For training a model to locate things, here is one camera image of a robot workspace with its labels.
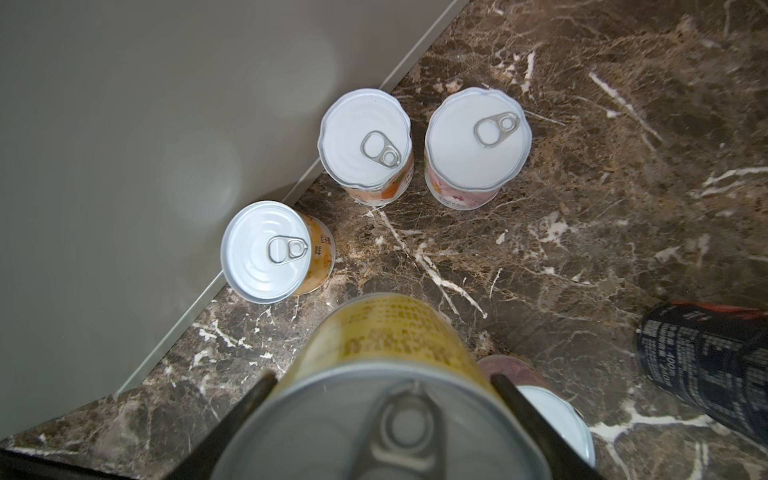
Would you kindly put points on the pink label can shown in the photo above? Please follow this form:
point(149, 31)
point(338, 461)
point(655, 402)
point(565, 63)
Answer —
point(477, 141)

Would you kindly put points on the yellow orange label can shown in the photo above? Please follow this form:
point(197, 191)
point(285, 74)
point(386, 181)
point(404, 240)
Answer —
point(271, 252)

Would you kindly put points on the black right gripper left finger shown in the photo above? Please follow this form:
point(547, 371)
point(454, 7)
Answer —
point(201, 462)

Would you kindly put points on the purple white label can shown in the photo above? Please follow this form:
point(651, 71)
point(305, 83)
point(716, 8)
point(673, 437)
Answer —
point(559, 413)

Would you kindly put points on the yellow fruit label can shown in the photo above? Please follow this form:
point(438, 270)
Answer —
point(384, 389)

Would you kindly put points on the orange white label can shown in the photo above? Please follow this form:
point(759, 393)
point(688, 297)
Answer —
point(365, 145)

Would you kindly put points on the grey metal cabinet box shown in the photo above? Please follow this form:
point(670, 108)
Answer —
point(131, 133)

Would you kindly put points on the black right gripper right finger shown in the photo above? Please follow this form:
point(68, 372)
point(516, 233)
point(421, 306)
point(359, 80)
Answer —
point(563, 461)

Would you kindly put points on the black red label can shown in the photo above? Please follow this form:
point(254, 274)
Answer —
point(711, 357)

